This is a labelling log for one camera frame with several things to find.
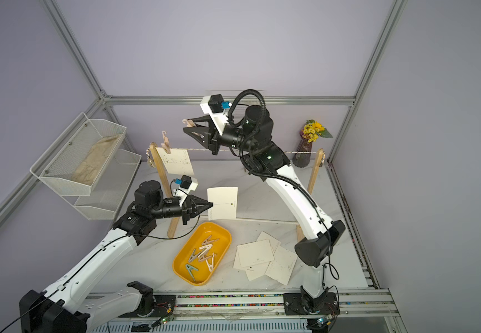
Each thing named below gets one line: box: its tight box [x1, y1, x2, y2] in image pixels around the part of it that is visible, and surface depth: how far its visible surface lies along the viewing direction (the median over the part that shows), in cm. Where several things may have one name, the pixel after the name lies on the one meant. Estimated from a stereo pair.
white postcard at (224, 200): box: [206, 186, 239, 221], surface depth 69 cm
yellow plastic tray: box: [172, 222, 233, 286], surface depth 87 cm
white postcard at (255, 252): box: [237, 238, 275, 268], surface depth 88 cm
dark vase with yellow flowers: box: [292, 119, 334, 168], surface depth 104 cm
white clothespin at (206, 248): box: [197, 244, 213, 258], surface depth 88 cm
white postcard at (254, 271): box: [240, 260, 271, 281], surface depth 83 cm
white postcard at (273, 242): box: [256, 231, 281, 254], surface depth 92 cm
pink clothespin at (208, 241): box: [200, 235, 220, 246], surface depth 90 cm
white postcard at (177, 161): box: [155, 147, 195, 175], surface depth 69 cm
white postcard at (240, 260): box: [232, 244, 248, 270], surface depth 86 cm
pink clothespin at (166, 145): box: [160, 130, 172, 155], surface depth 63 cm
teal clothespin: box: [185, 263, 199, 282], surface depth 82 cm
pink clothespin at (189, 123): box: [182, 118, 196, 128], surface depth 52 cm
